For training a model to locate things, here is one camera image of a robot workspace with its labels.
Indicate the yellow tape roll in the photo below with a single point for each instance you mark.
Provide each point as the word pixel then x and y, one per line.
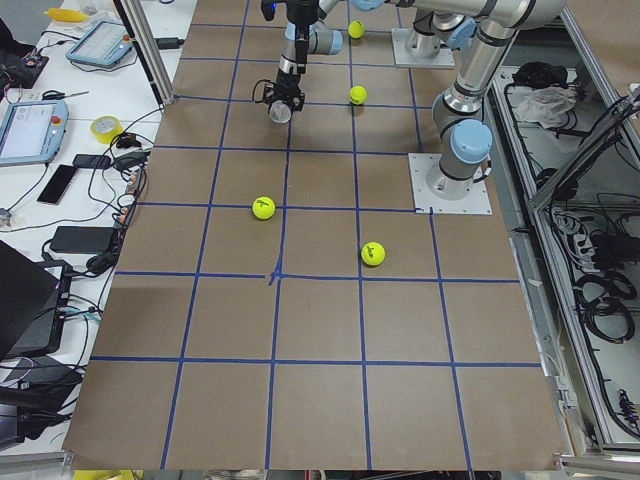
pixel 106 128

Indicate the tennis ball near base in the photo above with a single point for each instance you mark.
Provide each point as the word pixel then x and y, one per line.
pixel 356 29

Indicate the blue teach pendant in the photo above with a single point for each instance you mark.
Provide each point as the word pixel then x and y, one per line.
pixel 32 132
pixel 103 46

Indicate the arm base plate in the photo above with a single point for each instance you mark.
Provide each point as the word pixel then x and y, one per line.
pixel 415 50
pixel 435 193

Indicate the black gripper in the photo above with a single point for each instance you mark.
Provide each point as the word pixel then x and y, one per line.
pixel 305 8
pixel 288 83

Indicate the tennis ball left far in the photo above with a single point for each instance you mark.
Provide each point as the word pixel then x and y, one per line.
pixel 373 253

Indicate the aluminium frame post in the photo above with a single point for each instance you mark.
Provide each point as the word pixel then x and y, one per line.
pixel 135 22

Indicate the black smartphone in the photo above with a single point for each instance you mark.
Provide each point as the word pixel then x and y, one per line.
pixel 57 185

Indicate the black laptop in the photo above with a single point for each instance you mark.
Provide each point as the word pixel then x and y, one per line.
pixel 33 296

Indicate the white tennis ball can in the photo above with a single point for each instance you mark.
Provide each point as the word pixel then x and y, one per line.
pixel 280 112

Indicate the blue teach pendant far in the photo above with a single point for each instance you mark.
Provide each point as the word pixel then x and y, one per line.
pixel 103 46

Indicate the scissors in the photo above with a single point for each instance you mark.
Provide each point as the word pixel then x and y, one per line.
pixel 59 95

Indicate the white cloth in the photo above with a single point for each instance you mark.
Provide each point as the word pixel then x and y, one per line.
pixel 547 107

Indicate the black power adapter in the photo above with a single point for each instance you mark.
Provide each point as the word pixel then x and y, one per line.
pixel 82 239

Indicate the tennis ball table centre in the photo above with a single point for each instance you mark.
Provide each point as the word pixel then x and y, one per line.
pixel 358 95

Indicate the tennis ball left front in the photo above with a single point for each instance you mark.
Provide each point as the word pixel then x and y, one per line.
pixel 263 208

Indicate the blue teach pendant near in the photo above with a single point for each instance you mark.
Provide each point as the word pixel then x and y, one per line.
pixel 32 132

